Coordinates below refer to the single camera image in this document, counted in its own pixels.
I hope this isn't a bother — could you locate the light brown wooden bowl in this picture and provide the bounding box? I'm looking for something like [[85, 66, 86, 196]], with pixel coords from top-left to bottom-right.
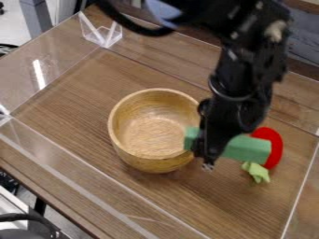
[[107, 88, 200, 174]]

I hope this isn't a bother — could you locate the green foam block stick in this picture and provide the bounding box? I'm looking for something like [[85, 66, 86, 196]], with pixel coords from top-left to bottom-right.
[[183, 127, 261, 162]]

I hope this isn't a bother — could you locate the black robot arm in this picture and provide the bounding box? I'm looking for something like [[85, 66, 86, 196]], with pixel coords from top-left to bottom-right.
[[97, 0, 292, 169]]

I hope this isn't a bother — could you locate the clear acrylic tray enclosure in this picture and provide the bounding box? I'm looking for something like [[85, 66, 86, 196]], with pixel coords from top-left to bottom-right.
[[0, 19, 319, 239]]

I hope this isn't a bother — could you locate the grey metal post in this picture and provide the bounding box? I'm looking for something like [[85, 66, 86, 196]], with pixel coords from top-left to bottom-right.
[[19, 0, 54, 38]]

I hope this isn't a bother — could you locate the red plush strawberry toy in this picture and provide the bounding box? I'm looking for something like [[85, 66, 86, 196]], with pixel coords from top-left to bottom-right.
[[241, 127, 285, 184]]

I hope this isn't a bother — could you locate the black cable loop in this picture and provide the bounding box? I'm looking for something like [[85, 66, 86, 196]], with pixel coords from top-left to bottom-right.
[[0, 212, 61, 239]]

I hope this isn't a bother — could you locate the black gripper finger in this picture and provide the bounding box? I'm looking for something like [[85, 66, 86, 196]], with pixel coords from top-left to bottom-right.
[[194, 125, 234, 171]]

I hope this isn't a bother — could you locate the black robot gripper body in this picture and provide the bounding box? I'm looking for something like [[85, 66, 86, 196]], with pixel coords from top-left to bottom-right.
[[198, 37, 288, 137]]

